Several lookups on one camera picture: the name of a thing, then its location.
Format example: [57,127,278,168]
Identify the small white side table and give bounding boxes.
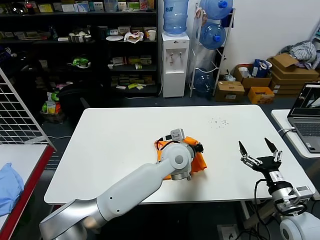
[270,109,320,160]

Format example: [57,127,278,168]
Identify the small dark crumbs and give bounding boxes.
[206,116,231,130]

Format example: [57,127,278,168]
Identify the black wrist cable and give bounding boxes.
[253,178,276,226]
[154,136,176,152]

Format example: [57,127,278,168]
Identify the black shelf unit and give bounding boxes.
[0,0,161,98]

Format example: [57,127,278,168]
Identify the white wire grid panel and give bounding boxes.
[0,64,58,152]

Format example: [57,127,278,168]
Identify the blue water jug dark cap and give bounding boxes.
[193,68,216,94]

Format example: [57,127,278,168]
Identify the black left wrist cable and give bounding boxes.
[154,136,176,152]

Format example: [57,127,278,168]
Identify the green fruits on plate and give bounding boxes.
[67,56,92,69]

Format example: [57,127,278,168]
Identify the grey striped clothes pile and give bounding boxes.
[279,41,318,69]

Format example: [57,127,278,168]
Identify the white plastic bag with food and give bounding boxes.
[124,31,145,45]

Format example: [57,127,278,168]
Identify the closed brown cardboard box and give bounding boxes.
[215,80,246,103]

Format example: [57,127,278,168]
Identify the basket of snack packs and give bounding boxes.
[39,91,66,125]

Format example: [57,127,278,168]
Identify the stack of flat cardboard boxes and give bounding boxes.
[269,74,307,96]

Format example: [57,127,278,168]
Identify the white water dispenser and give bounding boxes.
[161,31,191,98]

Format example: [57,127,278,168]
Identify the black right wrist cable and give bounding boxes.
[253,178,276,226]

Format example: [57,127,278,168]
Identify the stacked cardboard boxes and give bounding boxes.
[266,53,320,81]

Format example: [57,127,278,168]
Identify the light blue cloth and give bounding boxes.
[0,161,25,216]

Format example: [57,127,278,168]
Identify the clear plastic container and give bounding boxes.
[104,0,120,13]

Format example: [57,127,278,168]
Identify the metal bowl with eggs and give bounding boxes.
[68,28,94,43]

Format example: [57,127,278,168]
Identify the white floor outlet box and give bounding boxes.
[216,224,238,240]

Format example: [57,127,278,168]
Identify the black office chair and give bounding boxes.
[58,83,106,126]

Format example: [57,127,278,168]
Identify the orange t-shirt white print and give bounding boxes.
[153,136,208,181]

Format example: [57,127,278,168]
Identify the blue water jug upright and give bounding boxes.
[163,0,190,35]

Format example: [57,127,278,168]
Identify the blue paper bag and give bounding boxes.
[252,58,273,78]

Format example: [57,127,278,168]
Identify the grey open laptop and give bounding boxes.
[287,82,320,155]

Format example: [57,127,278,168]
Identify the orange cardboard box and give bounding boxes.
[247,86,275,105]

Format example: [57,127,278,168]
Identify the white laptop cable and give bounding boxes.
[277,127,296,137]

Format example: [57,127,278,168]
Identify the open cardboard box with items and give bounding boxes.
[233,63,273,90]

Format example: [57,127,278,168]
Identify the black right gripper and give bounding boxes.
[238,136,284,185]

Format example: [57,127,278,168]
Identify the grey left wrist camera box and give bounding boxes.
[169,128,186,142]

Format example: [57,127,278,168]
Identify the large white table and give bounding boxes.
[44,104,316,226]

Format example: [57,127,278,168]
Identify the red edged white table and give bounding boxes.
[0,143,57,240]

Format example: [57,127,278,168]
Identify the white wire jug rack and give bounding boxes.
[189,5,237,98]

